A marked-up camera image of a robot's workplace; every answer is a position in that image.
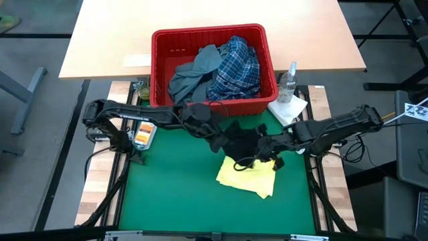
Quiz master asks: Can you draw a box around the person's foot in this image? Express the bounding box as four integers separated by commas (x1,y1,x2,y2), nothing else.
0,15,21,34

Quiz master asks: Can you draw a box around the white tote bag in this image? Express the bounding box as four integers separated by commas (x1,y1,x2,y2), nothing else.
267,95,308,155

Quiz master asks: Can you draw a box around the blue plaid shirt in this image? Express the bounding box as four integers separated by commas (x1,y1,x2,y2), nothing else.
207,35,261,100

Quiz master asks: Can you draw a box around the grey-blue garment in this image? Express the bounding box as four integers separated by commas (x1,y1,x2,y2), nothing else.
168,43,224,104

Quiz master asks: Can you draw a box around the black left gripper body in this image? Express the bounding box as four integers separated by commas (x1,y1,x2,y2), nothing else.
187,116,231,153

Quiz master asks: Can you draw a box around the white rectangular label plate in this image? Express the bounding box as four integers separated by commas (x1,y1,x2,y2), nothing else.
123,54,153,68

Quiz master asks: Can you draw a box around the light wooden table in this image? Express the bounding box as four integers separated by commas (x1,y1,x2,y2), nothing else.
59,0,367,80

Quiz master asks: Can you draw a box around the orange-labelled clear plastic package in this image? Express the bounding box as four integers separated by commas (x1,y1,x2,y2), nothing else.
132,120,158,151

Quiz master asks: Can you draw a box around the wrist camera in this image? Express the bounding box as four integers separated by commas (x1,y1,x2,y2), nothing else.
192,102,212,120
256,144,276,162

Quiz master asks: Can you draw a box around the small potted plant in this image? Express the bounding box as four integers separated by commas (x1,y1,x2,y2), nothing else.
132,80,151,101

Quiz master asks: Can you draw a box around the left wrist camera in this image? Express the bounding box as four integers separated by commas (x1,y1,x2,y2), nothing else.
192,102,212,120

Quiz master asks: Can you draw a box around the black cloth garment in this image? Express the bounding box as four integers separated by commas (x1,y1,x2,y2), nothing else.
220,120,268,168

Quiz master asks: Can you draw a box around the grey metal table leg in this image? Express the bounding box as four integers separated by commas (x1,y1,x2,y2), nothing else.
0,66,49,135

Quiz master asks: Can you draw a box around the black metal desk base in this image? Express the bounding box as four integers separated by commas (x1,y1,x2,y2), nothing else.
354,0,428,92

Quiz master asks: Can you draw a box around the black aluminium table frame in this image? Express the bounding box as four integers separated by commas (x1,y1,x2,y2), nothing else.
100,80,337,235

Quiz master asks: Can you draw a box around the grey plastic case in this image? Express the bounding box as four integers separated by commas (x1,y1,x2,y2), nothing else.
396,90,428,190

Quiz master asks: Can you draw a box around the clear plastic spray bottle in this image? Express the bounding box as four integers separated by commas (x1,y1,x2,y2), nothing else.
276,61,298,104

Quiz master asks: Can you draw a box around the black-and-white printed marker tag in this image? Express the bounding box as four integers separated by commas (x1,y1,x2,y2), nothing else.
404,102,428,122

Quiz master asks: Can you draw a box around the black cable sleeve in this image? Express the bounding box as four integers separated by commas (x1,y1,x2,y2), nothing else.
80,160,131,228
307,163,355,234

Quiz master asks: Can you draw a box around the green table mat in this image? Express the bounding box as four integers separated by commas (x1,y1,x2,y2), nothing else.
119,100,317,235

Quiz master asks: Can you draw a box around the red plastic laundry bin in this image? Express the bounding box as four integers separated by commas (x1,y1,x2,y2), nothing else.
149,23,278,121

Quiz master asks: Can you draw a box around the yellow shirt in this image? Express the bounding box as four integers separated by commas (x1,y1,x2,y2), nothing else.
215,155,277,200

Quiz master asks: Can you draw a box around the black keyboard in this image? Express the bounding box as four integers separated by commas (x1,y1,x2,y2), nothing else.
414,191,428,240

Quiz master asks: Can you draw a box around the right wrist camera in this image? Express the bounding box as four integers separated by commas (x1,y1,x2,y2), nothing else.
256,144,276,162

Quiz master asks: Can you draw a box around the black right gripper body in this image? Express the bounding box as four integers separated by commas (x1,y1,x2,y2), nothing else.
255,123,297,171

